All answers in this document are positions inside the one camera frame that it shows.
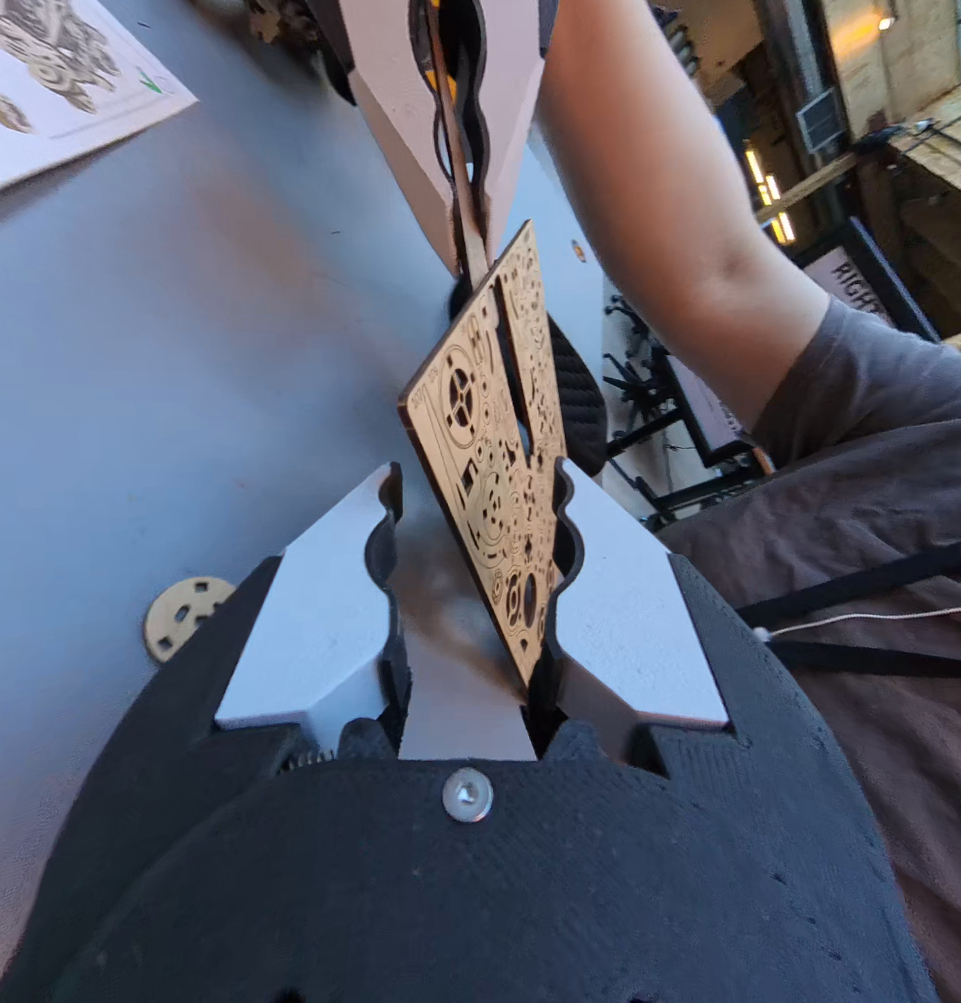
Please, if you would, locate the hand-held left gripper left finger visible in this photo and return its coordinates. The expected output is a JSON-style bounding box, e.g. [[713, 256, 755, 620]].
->
[[214, 462, 412, 736]]

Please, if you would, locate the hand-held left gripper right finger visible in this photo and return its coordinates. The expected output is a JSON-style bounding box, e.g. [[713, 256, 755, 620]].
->
[[526, 458, 731, 766]]

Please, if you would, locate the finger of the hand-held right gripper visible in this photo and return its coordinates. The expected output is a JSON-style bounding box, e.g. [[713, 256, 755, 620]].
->
[[338, 0, 461, 277], [457, 0, 561, 267]]

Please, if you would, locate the thin wooden stick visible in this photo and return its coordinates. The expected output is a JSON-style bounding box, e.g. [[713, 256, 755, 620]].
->
[[424, 0, 491, 293]]

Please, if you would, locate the laser-cut wooden parts sheet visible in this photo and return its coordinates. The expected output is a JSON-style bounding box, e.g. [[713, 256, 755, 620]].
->
[[398, 219, 570, 692]]

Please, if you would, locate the person's right forearm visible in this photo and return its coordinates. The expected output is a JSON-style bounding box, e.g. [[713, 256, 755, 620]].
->
[[534, 0, 836, 434]]

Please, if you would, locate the round wooden disc part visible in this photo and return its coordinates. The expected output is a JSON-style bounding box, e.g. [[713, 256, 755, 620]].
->
[[142, 576, 237, 664]]

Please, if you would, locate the person in grey shirt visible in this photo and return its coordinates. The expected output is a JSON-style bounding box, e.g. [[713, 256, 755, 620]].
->
[[659, 296, 961, 1003]]

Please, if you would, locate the printed instruction booklet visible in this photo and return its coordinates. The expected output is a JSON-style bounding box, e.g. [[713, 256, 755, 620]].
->
[[0, 0, 200, 199]]

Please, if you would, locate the black-framed white sign board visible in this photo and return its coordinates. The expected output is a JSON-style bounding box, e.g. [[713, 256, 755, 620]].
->
[[797, 218, 945, 343]]

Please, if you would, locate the black metal stand frame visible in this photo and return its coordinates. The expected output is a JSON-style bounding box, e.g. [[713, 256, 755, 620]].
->
[[601, 294, 771, 530]]

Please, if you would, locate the thin white cord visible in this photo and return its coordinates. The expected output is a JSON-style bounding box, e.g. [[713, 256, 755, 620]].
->
[[753, 605, 961, 642]]

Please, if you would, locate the black strap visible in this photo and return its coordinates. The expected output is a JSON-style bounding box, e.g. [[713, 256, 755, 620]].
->
[[733, 541, 961, 681]]

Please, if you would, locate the wall air conditioner unit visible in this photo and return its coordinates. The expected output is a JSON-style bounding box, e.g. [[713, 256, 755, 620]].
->
[[794, 88, 847, 155]]

